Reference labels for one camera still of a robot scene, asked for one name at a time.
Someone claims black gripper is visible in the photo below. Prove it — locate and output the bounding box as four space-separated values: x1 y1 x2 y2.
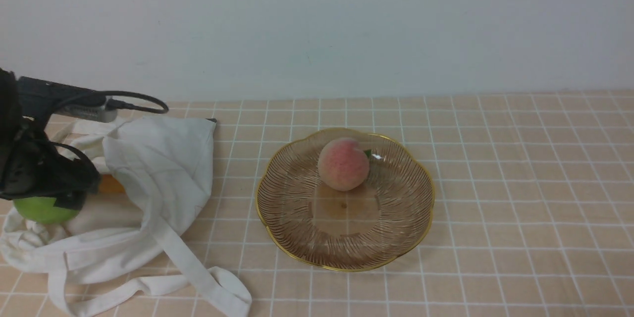
0 70 101 210

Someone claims green apple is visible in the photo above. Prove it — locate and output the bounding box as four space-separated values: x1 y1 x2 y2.
13 197 82 224

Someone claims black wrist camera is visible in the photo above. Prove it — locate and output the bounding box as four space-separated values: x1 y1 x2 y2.
17 76 118 123

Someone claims white canvas tote bag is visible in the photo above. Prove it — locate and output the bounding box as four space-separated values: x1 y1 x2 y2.
1 116 252 317

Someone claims pink peach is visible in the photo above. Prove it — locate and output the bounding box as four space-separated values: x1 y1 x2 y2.
317 137 370 192

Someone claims orange fruit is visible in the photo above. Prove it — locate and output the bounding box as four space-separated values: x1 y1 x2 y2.
98 174 125 194

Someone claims amber glass fruit plate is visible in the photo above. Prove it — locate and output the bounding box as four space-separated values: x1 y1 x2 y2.
256 128 435 272

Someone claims black camera cable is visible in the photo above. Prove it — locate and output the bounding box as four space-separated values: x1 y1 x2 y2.
50 91 169 114

